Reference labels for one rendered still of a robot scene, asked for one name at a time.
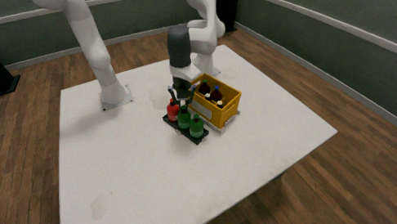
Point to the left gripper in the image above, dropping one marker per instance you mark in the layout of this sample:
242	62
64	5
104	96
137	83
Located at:
180	82

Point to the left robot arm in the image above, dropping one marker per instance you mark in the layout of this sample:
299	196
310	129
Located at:
199	38

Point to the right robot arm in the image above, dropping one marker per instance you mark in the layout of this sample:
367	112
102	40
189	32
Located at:
81	22

